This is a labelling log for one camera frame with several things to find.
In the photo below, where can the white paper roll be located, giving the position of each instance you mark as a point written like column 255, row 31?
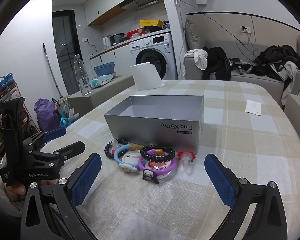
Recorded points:
column 146, row 76

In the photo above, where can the grey sofa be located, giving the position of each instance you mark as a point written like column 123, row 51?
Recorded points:
column 245, row 76

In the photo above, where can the checked tablecloth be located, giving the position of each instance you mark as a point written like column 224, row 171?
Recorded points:
column 240, row 142

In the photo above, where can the white kettle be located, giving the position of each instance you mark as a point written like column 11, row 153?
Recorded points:
column 106, row 43

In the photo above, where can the white washing machine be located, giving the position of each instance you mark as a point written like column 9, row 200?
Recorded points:
column 153, row 55

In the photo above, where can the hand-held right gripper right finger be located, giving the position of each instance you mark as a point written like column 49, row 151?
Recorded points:
column 220, row 180

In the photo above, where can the wet wipes pack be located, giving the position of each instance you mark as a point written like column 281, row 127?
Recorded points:
column 101, row 81

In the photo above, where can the grey cardboard box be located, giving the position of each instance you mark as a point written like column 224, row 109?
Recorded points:
column 152, row 130

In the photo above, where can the purple bag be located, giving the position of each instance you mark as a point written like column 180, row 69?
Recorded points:
column 46, row 116

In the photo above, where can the person's left hand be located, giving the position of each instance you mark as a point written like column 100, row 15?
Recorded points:
column 16, row 189

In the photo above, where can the white garment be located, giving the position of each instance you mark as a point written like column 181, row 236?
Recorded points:
column 198, row 57

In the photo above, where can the red cartoon charm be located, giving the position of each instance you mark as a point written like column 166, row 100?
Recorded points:
column 186, row 155

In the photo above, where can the dark glass door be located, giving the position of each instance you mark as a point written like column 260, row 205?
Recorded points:
column 65, row 42

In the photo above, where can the white round badge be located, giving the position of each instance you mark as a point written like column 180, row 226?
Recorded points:
column 130, row 159

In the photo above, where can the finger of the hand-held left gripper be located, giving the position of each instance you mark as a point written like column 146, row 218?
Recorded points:
column 67, row 150
column 56, row 133

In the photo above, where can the round badge with red print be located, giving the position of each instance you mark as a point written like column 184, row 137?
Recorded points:
column 157, row 167

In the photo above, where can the grey cushion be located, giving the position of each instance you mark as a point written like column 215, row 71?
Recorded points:
column 193, row 35

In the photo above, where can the kitchen counter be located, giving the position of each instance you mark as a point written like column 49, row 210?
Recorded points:
column 120, row 47

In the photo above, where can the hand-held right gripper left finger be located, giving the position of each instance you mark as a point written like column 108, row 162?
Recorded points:
column 86, row 177

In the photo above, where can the woven basket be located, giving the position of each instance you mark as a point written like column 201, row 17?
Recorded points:
column 61, row 103

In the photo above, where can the black jacket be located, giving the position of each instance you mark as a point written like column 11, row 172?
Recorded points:
column 280, row 55

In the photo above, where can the red box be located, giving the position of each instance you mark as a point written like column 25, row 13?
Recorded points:
column 133, row 33

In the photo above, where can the pile of black gadgets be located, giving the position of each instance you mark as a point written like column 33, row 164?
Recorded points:
column 242, row 66

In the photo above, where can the wall outlet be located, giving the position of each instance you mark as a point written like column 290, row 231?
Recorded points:
column 245, row 29

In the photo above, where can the blue printed bag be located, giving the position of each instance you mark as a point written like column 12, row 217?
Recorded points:
column 66, row 120

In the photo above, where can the white paper sheet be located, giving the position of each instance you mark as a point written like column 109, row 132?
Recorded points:
column 253, row 107

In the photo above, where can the black striped garment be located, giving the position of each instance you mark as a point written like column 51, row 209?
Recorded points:
column 217, row 62

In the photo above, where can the yellow box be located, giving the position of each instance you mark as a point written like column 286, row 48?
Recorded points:
column 150, row 23

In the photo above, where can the white and grey jacket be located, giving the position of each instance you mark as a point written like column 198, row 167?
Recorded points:
column 287, row 75

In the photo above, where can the blue plastic basin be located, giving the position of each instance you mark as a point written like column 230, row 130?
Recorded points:
column 103, row 66
column 104, row 73

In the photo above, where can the clear water bottle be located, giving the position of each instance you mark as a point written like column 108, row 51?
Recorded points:
column 81, row 76

